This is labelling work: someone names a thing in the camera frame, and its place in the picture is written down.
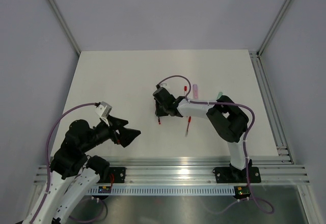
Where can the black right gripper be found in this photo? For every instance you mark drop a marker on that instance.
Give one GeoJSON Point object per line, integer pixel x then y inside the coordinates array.
{"type": "Point", "coordinates": [159, 112]}

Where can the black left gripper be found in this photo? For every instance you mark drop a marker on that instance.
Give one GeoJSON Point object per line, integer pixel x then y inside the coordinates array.
{"type": "Point", "coordinates": [127, 135]}

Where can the red gel pen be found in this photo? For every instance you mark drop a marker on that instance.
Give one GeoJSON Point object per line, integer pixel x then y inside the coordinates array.
{"type": "Point", "coordinates": [188, 124]}

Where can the pink highlighter pen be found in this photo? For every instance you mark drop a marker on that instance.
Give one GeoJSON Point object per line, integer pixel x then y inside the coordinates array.
{"type": "Point", "coordinates": [195, 92]}

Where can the green highlighter pen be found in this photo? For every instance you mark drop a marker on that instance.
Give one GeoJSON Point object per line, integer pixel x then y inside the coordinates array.
{"type": "Point", "coordinates": [220, 94]}

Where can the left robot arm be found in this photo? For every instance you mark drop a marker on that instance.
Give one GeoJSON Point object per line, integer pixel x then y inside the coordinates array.
{"type": "Point", "coordinates": [72, 173]}

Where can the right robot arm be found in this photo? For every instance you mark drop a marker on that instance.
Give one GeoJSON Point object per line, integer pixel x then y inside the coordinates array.
{"type": "Point", "coordinates": [229, 121]}

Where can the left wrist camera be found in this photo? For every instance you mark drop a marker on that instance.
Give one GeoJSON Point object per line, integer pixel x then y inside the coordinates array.
{"type": "Point", "coordinates": [103, 110]}

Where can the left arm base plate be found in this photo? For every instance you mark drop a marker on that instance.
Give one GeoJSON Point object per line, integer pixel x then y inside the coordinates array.
{"type": "Point", "coordinates": [113, 174]}

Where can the white slotted cable duct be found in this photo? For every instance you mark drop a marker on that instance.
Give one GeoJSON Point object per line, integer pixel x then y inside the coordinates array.
{"type": "Point", "coordinates": [162, 190]}

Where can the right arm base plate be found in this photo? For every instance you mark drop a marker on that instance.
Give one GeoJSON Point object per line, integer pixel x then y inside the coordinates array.
{"type": "Point", "coordinates": [233, 175]}

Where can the left aluminium frame post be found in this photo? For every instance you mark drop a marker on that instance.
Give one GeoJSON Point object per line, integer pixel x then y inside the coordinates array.
{"type": "Point", "coordinates": [64, 26]}

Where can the aluminium frame post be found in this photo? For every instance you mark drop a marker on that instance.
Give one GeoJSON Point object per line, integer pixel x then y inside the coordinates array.
{"type": "Point", "coordinates": [285, 6]}
{"type": "Point", "coordinates": [64, 26]}

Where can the aluminium rail base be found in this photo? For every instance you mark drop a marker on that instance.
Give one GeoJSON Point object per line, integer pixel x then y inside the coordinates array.
{"type": "Point", "coordinates": [275, 170]}

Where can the right side aluminium rail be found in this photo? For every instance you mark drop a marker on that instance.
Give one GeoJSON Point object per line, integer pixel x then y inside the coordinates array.
{"type": "Point", "coordinates": [270, 107]}

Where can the right aluminium frame post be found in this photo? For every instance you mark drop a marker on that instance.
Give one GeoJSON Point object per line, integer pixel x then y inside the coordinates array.
{"type": "Point", "coordinates": [285, 6]}

